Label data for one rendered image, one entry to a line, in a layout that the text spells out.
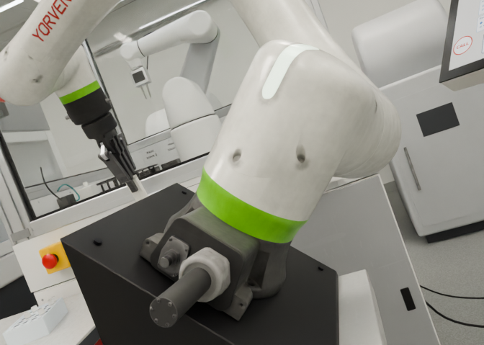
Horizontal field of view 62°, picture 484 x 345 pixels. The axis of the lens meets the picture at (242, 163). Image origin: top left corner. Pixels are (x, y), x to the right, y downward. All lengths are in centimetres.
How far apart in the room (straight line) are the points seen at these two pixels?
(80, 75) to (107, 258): 61
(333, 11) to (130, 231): 391
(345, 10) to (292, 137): 389
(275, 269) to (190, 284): 14
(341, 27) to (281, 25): 360
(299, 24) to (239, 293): 39
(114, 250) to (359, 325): 27
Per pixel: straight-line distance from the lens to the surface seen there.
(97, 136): 97
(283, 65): 37
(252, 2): 66
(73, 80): 94
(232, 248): 36
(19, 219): 130
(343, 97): 38
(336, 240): 107
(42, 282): 132
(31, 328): 99
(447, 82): 93
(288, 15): 62
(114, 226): 44
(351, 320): 50
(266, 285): 43
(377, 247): 109
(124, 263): 39
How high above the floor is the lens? 99
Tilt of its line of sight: 3 degrees down
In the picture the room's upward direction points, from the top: 21 degrees counter-clockwise
